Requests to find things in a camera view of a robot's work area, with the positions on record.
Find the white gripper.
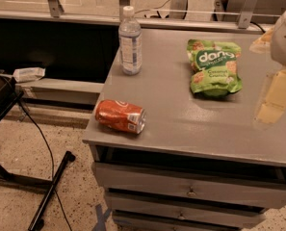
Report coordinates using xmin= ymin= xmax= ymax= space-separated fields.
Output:
xmin=249 ymin=11 xmax=286 ymax=126

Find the green rice chip bag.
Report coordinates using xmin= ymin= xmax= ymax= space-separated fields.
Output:
xmin=187 ymin=39 xmax=243 ymax=98

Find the clear plastic water bottle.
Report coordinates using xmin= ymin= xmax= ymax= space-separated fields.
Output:
xmin=118 ymin=6 xmax=143 ymax=75

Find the grey drawer cabinet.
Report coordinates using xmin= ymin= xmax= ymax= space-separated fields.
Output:
xmin=83 ymin=29 xmax=286 ymax=231

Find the orange soda can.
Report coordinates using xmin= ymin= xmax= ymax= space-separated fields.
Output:
xmin=94 ymin=99 xmax=145 ymax=134

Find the black stand with legs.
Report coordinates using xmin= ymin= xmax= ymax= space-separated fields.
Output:
xmin=0 ymin=75 xmax=75 ymax=231

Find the metal railing frame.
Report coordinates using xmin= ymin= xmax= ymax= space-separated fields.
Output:
xmin=0 ymin=0 xmax=278 ymax=34

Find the top drawer metal handle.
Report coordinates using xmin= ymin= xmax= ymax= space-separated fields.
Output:
xmin=187 ymin=187 xmax=196 ymax=197

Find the drawer metal handle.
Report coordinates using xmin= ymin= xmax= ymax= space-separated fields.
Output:
xmin=177 ymin=212 xmax=186 ymax=220
xmin=187 ymin=187 xmax=196 ymax=197

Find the black cable on floor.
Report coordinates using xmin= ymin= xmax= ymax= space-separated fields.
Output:
xmin=16 ymin=98 xmax=73 ymax=231

